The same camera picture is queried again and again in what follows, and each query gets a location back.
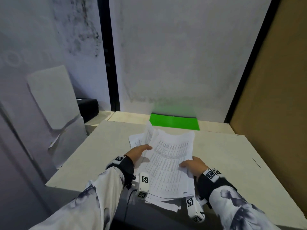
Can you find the black box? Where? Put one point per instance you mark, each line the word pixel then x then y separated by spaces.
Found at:
pixel 88 109

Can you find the person's left thumb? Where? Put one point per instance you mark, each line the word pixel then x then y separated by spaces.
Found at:
pixel 145 148

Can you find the green folder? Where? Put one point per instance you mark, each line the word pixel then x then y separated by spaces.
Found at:
pixel 174 122

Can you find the person's left hand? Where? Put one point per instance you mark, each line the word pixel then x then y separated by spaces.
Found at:
pixel 135 152

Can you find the white wrist camera with markers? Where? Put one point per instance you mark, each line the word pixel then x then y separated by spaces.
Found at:
pixel 193 209
pixel 144 184

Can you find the person's right hand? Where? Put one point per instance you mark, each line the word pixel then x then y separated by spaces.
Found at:
pixel 197 165

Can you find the person's right forearm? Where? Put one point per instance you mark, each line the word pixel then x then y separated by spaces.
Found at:
pixel 236 210

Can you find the black wristband with marker tags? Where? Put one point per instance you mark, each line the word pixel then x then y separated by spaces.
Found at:
pixel 122 167
pixel 211 183

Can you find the person's right thumb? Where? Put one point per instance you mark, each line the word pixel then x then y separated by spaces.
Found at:
pixel 186 163

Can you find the black vertical post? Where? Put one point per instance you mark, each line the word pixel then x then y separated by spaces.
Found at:
pixel 109 55

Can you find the brown cardboard panel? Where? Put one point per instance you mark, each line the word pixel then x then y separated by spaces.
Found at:
pixel 278 98

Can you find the person's left forearm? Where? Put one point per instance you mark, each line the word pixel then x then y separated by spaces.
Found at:
pixel 93 203

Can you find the stack of printed paper sheets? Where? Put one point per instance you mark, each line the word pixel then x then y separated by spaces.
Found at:
pixel 168 162

